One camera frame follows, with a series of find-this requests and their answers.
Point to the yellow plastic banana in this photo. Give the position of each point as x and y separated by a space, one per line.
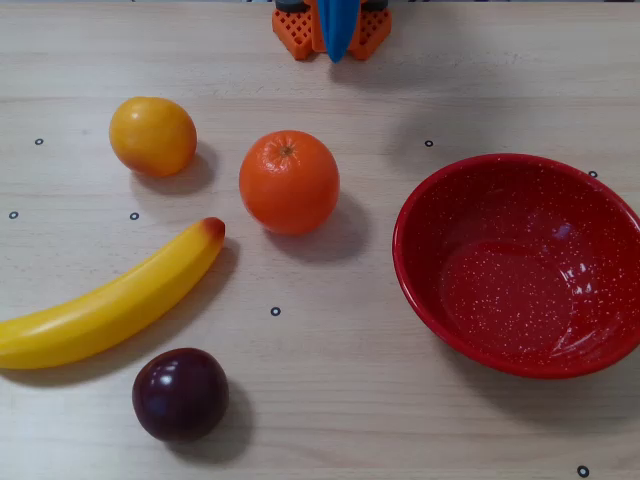
100 310

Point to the dark purple plum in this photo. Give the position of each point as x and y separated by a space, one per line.
180 395

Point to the orange robot base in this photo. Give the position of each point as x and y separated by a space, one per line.
295 30

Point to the yellow-orange round fruit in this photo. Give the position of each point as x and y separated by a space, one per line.
152 136

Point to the red speckled enamel bowl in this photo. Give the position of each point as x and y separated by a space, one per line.
517 265

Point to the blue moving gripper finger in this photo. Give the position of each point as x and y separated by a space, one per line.
337 30

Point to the orange fruit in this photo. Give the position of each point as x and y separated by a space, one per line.
289 182

